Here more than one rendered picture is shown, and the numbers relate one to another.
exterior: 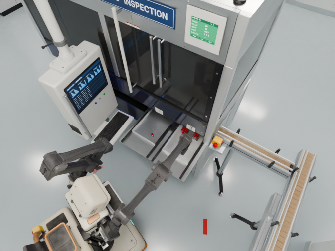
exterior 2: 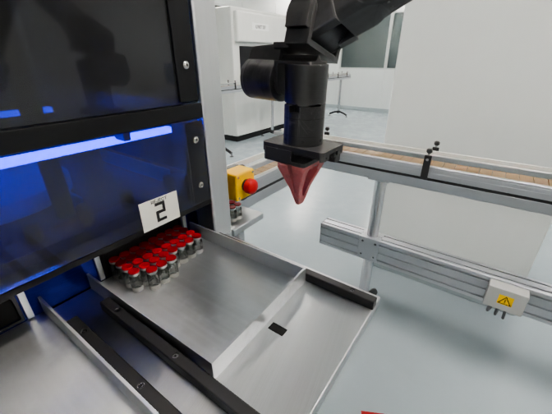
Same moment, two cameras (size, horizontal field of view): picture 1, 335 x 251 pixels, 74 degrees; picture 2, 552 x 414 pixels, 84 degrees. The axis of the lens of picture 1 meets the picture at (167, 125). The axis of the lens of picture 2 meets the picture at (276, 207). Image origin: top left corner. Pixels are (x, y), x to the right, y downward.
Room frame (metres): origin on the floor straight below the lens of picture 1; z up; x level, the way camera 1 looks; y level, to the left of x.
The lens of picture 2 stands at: (0.78, 0.33, 1.29)
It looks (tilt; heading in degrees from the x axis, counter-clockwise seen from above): 26 degrees down; 272
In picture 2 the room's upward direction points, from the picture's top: straight up
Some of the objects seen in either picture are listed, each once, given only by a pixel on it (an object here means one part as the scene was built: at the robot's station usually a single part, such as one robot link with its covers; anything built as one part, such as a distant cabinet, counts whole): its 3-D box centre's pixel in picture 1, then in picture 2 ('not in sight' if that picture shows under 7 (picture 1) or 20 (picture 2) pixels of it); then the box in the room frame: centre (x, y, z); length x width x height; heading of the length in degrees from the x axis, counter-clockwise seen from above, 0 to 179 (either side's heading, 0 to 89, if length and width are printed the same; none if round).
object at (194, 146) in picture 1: (184, 142); (199, 278); (0.95, -0.15, 0.90); 0.34 x 0.26 x 0.04; 147
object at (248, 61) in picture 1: (250, 60); not in sight; (1.33, -0.63, 1.51); 0.85 x 0.01 x 0.59; 146
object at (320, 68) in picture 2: not in sight; (302, 83); (0.76, -0.12, 1.26); 0.07 x 0.06 x 0.07; 142
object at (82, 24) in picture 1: (85, 36); not in sight; (1.63, 0.68, 1.51); 0.49 x 0.01 x 0.59; 56
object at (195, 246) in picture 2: (189, 135); (169, 259); (1.02, -0.20, 0.90); 0.18 x 0.02 x 0.05; 57
